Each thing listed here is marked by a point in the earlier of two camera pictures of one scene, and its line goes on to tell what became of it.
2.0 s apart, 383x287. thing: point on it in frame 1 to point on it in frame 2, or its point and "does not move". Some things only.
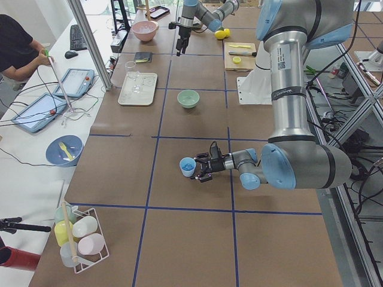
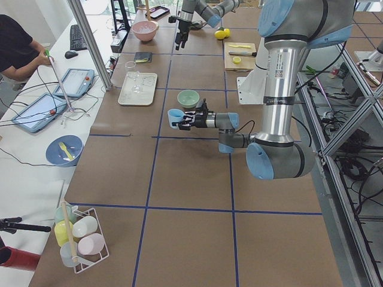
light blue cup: x=187 y=165 to x=175 y=115
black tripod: x=12 y=224 does not move
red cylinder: x=17 y=258 does not move
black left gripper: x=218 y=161 to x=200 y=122
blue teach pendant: x=40 y=112 does not move
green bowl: x=188 y=98 does not move
